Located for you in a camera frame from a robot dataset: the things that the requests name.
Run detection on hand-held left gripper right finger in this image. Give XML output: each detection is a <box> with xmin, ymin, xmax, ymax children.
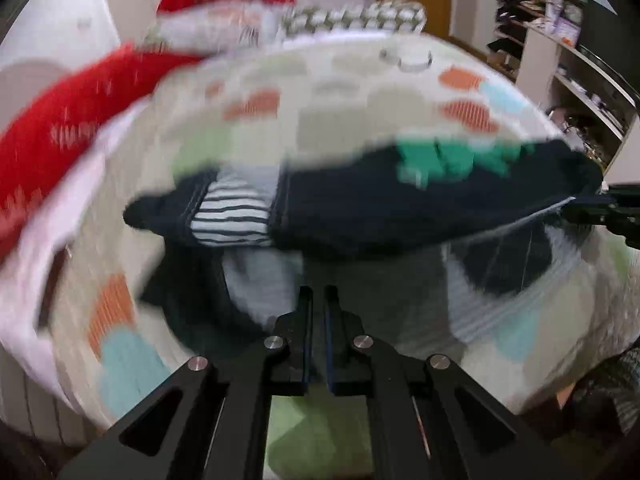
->
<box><xmin>324</xmin><ymin>285</ymin><xmax>585</xmax><ymax>480</ymax></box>

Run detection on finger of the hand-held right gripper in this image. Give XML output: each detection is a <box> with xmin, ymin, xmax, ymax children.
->
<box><xmin>561</xmin><ymin>198</ymin><xmax>640</xmax><ymax>250</ymax></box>
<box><xmin>601</xmin><ymin>184</ymin><xmax>640</xmax><ymax>204</ymax></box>

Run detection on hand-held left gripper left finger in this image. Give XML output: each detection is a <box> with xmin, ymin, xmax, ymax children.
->
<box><xmin>57</xmin><ymin>286</ymin><xmax>314</xmax><ymax>480</ymax></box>

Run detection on dark navy pants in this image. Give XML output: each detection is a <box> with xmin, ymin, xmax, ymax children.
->
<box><xmin>122</xmin><ymin>137</ymin><xmax>606</xmax><ymax>361</ymax></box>

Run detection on white open shelf unit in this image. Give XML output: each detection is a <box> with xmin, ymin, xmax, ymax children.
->
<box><xmin>486</xmin><ymin>0</ymin><xmax>640</xmax><ymax>177</ymax></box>

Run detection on dark patterned cloth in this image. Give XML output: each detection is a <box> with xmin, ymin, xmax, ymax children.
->
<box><xmin>570</xmin><ymin>345</ymin><xmax>640</xmax><ymax>436</ymax></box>

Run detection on purple box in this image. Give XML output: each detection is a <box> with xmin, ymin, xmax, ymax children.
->
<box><xmin>554</xmin><ymin>0</ymin><xmax>587</xmax><ymax>45</ymax></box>

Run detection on patch-printed pale blanket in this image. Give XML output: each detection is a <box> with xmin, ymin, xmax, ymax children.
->
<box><xmin>47</xmin><ymin>30</ymin><xmax>640</xmax><ymax>480</ymax></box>

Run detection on checked pillow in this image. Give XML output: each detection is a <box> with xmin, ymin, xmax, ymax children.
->
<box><xmin>277</xmin><ymin>0</ymin><xmax>427</xmax><ymax>40</ymax></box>

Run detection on clear ring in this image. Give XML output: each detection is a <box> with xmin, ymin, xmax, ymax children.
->
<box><xmin>379</xmin><ymin>47</ymin><xmax>434</xmax><ymax>72</ymax></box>

